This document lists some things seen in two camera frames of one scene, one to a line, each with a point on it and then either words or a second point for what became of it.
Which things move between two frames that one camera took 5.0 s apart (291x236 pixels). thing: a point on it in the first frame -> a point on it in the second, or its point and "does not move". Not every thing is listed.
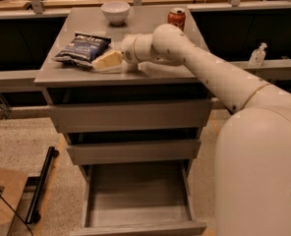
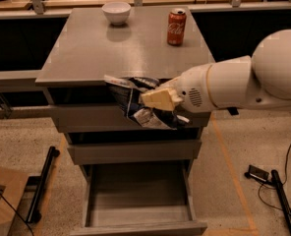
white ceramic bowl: x=116 y=12 does not move
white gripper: x=129 y=50 -> x=192 y=88
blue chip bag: x=82 y=48 -> x=130 y=90
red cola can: x=177 y=16 does not move
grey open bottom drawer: x=138 y=200 does not move
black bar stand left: x=33 y=214 does not move
